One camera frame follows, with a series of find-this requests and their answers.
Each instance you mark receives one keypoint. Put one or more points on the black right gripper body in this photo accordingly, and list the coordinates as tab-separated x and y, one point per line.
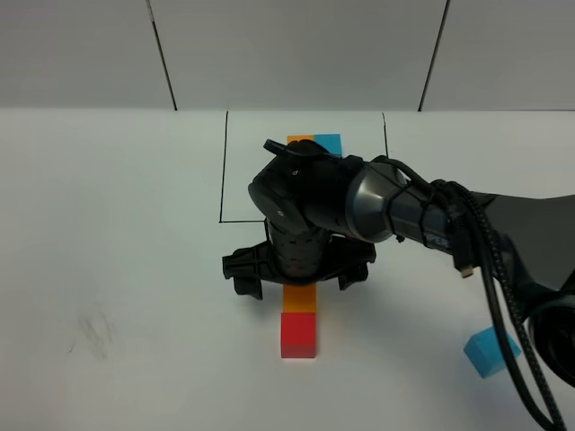
297	259

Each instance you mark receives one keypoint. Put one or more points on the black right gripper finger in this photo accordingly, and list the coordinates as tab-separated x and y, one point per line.
352	275
248	286

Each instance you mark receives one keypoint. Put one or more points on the red block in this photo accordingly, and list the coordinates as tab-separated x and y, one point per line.
298	338

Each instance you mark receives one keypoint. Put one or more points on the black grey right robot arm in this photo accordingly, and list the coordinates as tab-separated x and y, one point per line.
324	215

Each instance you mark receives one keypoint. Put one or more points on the orange template block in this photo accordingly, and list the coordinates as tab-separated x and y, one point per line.
297	138

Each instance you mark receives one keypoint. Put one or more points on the blue template block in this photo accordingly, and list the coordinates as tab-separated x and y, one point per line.
330	142

